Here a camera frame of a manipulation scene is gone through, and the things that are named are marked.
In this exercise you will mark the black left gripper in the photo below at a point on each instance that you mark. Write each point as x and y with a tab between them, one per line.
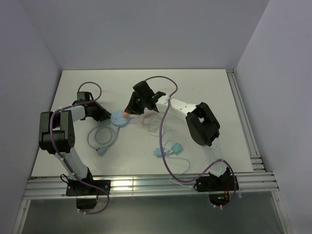
103	114

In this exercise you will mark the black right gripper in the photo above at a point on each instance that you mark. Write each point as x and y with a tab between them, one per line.
132	107

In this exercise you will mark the round blue power strip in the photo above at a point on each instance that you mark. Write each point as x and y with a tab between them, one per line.
118	120

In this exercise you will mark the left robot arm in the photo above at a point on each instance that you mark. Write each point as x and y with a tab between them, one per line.
57	137

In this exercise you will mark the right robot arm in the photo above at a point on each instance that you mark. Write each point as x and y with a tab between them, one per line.
201	122

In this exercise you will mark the teal charger plug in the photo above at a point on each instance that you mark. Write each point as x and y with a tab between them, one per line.
176	148

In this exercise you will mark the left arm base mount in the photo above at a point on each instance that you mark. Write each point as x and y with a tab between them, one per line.
86	197

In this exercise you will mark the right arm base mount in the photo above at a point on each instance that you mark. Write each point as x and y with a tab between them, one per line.
220	189

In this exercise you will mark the right side aluminium rail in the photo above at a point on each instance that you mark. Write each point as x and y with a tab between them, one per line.
254	153

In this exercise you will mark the aluminium rail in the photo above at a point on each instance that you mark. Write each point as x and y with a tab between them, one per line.
254	153
154	185

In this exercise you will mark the front aluminium rail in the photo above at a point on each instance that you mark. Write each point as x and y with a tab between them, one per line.
154	185

